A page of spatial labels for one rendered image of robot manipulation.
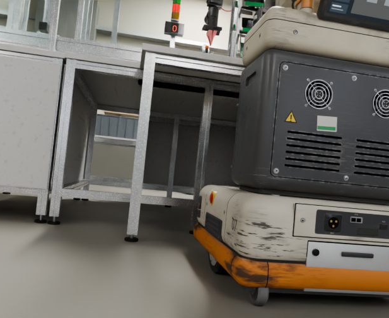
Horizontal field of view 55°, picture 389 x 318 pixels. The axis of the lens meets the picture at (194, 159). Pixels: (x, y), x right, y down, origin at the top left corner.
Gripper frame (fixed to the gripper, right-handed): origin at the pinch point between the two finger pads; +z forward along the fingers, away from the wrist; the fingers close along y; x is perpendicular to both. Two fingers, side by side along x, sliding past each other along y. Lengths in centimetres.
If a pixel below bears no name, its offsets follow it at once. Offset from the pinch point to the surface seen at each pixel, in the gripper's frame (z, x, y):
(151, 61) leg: 24, 33, 32
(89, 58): 18, 4, 62
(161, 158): 59, -172, 6
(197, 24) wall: -172, -394, -50
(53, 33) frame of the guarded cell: 6, 0, 81
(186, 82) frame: 23.2, 2.9, 11.4
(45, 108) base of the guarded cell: 46, 2, 81
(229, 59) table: 18.3, 35.1, -2.7
